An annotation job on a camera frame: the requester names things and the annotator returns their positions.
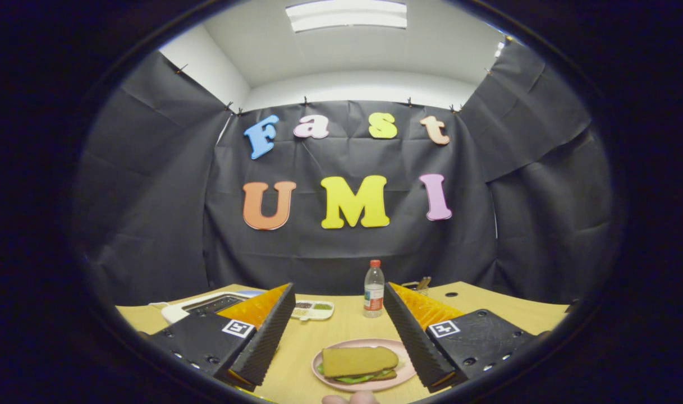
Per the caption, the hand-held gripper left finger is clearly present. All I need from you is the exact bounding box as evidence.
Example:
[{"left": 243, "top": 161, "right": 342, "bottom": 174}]
[{"left": 148, "top": 282, "right": 297, "bottom": 392}]

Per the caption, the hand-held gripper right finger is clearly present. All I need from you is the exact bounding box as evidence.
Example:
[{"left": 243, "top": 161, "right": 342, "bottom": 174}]
[{"left": 383, "top": 282, "right": 538, "bottom": 393}]

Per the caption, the green lettuce leaf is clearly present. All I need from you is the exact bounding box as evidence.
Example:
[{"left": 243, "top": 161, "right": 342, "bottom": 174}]
[{"left": 317, "top": 364, "right": 397, "bottom": 384}]

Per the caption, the pink round plate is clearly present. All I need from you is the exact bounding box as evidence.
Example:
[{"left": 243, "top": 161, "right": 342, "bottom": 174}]
[{"left": 311, "top": 338, "right": 418, "bottom": 392}]

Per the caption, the white divided condiment tray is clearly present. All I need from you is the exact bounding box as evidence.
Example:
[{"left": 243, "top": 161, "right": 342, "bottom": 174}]
[{"left": 292, "top": 300, "right": 335, "bottom": 322}]

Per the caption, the clear red-capped water bottle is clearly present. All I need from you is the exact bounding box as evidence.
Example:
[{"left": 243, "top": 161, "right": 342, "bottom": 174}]
[{"left": 364, "top": 259, "right": 385, "bottom": 319}]

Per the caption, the white toaster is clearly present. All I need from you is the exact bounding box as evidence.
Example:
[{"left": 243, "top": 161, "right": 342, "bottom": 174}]
[{"left": 161, "top": 291, "right": 252, "bottom": 325}]

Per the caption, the black backdrop cloth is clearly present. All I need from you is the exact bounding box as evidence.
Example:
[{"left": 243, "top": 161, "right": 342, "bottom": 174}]
[{"left": 75, "top": 39, "right": 620, "bottom": 306}]

